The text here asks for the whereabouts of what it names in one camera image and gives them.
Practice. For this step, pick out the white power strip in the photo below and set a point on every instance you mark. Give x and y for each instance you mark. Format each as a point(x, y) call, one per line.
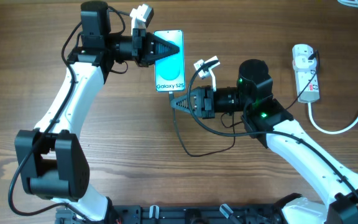
point(307, 88)

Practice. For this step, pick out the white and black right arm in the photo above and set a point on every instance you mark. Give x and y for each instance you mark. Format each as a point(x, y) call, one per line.
point(265, 119)

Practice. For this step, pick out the teal Galaxy smartphone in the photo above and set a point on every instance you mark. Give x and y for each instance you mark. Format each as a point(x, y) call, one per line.
point(170, 71)

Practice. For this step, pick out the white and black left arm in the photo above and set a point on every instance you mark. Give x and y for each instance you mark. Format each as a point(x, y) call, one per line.
point(52, 164)

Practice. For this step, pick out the white USB charger plug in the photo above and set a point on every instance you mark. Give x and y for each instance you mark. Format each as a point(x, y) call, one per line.
point(302, 63)

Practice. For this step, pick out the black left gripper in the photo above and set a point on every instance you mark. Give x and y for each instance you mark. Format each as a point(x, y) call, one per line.
point(143, 47)

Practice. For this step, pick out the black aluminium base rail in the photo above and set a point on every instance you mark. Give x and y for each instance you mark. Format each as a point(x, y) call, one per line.
point(254, 213)

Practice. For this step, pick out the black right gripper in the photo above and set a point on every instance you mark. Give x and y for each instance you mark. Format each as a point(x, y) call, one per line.
point(208, 111)

